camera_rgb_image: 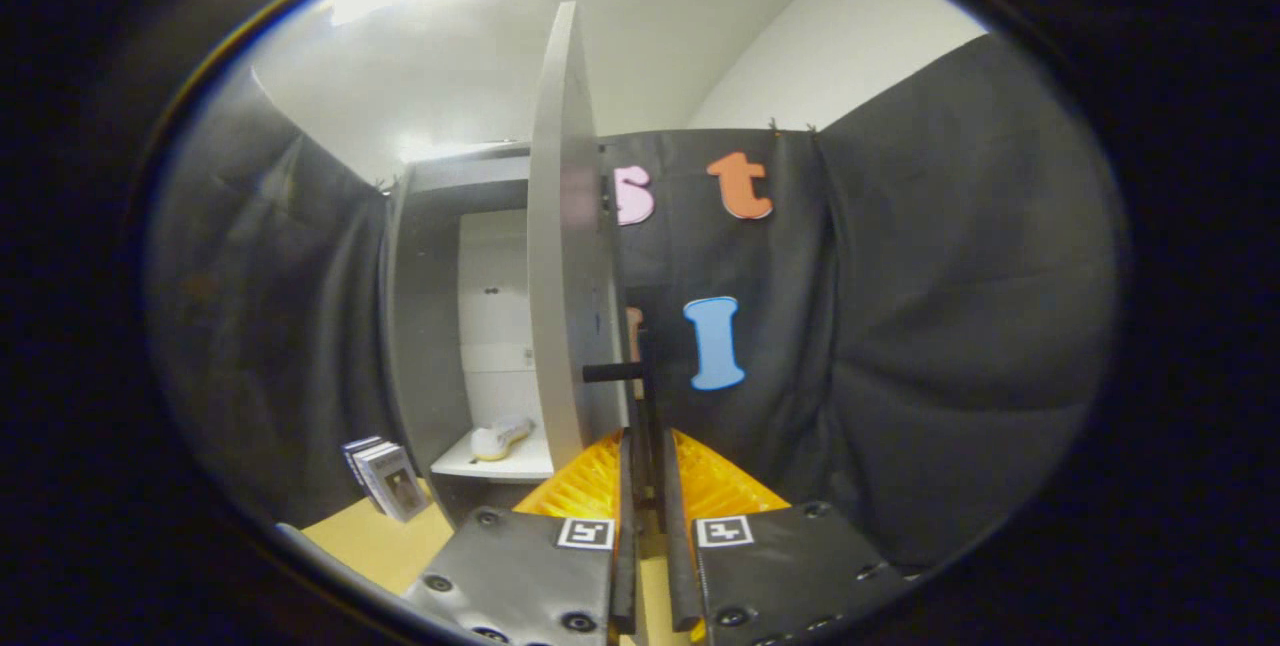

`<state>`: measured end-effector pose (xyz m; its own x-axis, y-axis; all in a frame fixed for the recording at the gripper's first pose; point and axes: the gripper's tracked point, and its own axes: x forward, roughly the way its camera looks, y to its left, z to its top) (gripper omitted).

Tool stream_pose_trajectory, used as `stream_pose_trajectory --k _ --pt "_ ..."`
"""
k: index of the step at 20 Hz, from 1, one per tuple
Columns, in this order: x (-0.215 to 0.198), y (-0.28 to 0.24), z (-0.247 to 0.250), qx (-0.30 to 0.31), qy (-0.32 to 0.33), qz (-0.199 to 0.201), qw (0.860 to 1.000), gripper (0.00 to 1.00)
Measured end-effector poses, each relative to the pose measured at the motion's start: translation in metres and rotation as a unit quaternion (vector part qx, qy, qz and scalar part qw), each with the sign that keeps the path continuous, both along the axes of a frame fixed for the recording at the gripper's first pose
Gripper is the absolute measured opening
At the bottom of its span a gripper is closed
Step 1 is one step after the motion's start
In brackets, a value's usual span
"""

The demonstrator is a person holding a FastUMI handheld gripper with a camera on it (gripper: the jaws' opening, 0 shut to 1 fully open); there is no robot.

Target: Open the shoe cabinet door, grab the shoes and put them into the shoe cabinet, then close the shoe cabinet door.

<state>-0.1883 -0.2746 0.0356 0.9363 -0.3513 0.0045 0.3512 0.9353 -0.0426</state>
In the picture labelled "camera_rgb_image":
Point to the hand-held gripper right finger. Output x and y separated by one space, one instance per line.
680 576

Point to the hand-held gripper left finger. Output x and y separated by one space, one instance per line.
627 566

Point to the white lace-up shoe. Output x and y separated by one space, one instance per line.
497 441

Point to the grey shoe cabinet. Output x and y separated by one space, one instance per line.
430 326

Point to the white shoe cabinet door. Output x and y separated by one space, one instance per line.
560 226

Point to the grey cover book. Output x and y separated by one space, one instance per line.
398 486

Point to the blue cover book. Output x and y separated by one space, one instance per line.
352 454

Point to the black backdrop cloth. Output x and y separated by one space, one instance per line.
900 326

